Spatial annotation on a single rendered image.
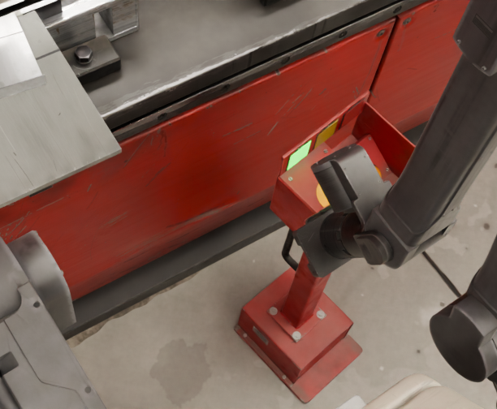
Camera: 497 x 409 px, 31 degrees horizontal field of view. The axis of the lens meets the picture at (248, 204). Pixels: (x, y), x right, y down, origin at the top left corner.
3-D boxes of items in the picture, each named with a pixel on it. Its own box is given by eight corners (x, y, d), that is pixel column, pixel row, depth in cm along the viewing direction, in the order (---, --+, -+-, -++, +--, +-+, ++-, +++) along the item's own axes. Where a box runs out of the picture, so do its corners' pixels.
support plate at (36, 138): (-4, 210, 115) (-5, 207, 114) (-85, 62, 124) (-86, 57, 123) (122, 152, 120) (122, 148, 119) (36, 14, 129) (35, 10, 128)
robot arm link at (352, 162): (388, 266, 90) (451, 225, 93) (335, 166, 89) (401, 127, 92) (336, 266, 102) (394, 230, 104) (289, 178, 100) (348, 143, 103)
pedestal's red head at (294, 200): (332, 273, 151) (353, 226, 135) (268, 208, 156) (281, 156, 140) (411, 204, 159) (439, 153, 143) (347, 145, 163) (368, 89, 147)
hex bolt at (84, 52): (79, 66, 136) (79, 60, 135) (71, 53, 137) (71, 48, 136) (96, 60, 137) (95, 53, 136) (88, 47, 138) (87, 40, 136)
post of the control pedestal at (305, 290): (296, 329, 203) (340, 226, 155) (279, 312, 205) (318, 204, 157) (313, 315, 205) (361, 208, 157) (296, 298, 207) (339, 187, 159)
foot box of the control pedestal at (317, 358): (304, 406, 208) (313, 392, 197) (232, 328, 215) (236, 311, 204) (363, 351, 215) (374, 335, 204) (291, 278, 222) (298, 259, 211)
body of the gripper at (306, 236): (288, 232, 107) (314, 230, 101) (354, 191, 111) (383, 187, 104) (313, 279, 108) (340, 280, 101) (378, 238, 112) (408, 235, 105)
